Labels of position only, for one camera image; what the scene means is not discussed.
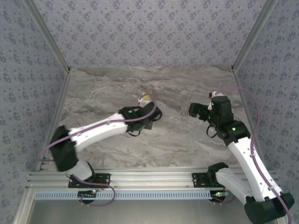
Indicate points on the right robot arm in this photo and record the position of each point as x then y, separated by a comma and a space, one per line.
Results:
245, 158

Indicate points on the black adapter board with LED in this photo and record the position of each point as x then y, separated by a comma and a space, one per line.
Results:
218, 194
87, 194

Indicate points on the grey metal panel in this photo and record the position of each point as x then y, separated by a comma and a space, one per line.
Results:
149, 212

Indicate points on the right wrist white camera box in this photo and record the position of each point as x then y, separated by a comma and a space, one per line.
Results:
218, 94

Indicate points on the aluminium mounting rail beam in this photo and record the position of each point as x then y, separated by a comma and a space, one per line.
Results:
151, 177

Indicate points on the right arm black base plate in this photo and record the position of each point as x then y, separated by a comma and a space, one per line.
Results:
198, 179

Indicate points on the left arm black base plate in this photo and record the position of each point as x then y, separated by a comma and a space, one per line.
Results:
105, 180

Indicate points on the aluminium frame post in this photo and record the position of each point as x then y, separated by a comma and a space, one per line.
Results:
252, 35
49, 35

